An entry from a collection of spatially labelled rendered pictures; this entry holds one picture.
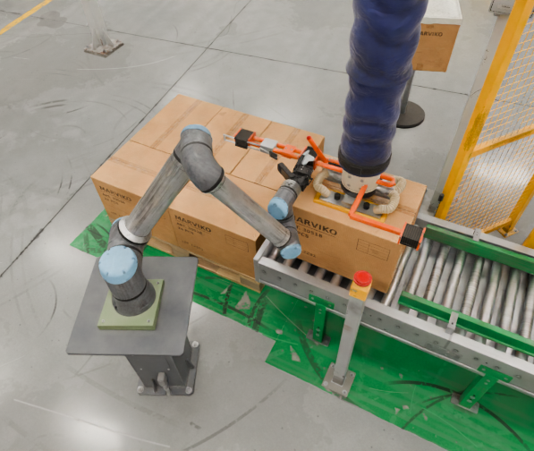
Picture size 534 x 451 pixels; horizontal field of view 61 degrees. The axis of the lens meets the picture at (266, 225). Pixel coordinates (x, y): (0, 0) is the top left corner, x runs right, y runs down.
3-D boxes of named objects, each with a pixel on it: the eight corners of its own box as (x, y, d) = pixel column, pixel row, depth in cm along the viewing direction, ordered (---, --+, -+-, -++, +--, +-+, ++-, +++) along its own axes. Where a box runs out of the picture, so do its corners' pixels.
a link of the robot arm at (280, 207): (267, 218, 197) (264, 201, 190) (280, 199, 204) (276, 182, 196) (286, 223, 193) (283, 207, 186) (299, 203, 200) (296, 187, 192)
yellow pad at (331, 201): (390, 210, 206) (392, 203, 202) (383, 225, 200) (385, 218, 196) (320, 188, 217) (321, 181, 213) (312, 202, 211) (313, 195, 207)
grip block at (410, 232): (423, 235, 183) (426, 227, 179) (418, 251, 178) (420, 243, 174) (402, 228, 185) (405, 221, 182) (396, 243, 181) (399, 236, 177)
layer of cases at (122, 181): (321, 178, 335) (325, 136, 304) (258, 280, 279) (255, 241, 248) (187, 135, 372) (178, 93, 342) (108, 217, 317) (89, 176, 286)
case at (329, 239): (410, 237, 246) (428, 185, 215) (386, 293, 224) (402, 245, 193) (309, 201, 265) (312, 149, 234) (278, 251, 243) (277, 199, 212)
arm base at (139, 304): (151, 316, 193) (146, 302, 186) (108, 317, 194) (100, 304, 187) (158, 280, 206) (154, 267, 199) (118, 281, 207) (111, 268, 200)
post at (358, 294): (346, 377, 253) (372, 279, 177) (342, 387, 250) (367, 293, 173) (334, 371, 256) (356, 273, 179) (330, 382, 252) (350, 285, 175)
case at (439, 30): (446, 72, 334) (462, 19, 304) (391, 69, 340) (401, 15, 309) (440, 32, 372) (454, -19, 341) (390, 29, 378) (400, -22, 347)
